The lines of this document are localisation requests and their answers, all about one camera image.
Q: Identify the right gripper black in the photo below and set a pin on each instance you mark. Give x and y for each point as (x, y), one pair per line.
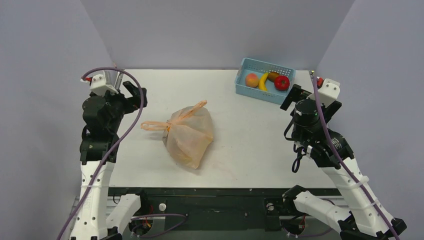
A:
(294, 94)

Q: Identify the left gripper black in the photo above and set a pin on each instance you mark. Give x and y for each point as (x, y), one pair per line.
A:
(132, 103)

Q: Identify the orange plastic bag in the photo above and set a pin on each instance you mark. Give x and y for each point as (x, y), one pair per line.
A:
(187, 134)

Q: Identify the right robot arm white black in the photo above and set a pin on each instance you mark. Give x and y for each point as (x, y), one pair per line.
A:
(364, 218)

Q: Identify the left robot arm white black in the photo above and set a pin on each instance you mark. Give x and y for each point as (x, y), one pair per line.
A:
(108, 118)

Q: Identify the fake red tomato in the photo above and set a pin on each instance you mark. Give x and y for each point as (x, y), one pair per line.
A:
(282, 83)

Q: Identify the fake brown kiwi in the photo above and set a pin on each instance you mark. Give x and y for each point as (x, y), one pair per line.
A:
(272, 76)

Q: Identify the fake yellow banana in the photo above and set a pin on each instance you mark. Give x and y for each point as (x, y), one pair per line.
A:
(262, 82)

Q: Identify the fake peach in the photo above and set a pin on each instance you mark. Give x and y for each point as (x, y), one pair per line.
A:
(251, 80)

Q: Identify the light blue plastic basket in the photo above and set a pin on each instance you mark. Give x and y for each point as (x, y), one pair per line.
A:
(249, 65)

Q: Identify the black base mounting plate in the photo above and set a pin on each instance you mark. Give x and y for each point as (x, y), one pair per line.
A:
(166, 210)

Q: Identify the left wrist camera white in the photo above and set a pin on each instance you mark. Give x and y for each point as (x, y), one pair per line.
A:
(100, 83)

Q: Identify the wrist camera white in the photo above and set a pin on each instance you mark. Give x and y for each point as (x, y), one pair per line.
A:
(100, 83)
(328, 92)

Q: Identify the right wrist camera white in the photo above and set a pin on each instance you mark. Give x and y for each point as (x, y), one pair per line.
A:
(328, 92)

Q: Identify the aluminium rail frame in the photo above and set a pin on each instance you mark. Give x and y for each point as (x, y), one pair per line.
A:
(121, 212)

